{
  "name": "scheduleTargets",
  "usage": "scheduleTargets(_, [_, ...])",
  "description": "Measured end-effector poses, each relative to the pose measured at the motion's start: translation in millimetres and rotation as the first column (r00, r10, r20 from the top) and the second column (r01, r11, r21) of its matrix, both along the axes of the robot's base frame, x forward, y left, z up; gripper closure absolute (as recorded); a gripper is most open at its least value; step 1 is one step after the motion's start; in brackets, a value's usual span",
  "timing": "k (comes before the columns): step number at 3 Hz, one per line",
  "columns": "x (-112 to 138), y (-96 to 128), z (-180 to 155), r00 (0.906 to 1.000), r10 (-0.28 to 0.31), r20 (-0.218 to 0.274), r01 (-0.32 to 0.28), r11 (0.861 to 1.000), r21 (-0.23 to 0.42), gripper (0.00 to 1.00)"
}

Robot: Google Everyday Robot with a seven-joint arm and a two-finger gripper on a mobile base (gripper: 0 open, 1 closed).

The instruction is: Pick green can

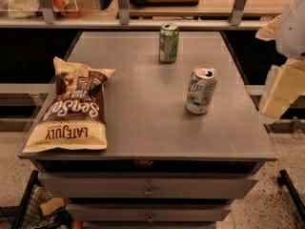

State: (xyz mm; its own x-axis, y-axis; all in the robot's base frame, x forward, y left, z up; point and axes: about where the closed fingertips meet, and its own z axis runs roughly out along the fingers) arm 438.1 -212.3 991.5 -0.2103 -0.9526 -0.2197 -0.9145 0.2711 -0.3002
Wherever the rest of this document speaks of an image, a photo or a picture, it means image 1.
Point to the clear plastic bin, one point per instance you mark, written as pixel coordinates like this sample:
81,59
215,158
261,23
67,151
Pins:
30,8

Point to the Late July chip bag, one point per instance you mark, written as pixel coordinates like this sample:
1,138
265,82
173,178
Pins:
75,119

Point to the white 7UP can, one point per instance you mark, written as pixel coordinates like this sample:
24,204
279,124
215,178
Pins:
201,89

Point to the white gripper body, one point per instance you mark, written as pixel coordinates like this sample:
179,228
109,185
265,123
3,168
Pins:
292,29

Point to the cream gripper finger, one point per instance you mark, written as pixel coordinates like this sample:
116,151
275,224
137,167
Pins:
268,32
283,86

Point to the black wire basket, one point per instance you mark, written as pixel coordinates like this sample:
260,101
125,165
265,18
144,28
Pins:
29,214

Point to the grey drawer cabinet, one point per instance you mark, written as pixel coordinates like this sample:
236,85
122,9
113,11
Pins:
164,167

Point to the green soda can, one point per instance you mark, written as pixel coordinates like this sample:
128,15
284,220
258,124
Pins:
168,42

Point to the yellow sponge in basket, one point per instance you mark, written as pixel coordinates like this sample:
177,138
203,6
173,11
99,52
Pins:
51,206

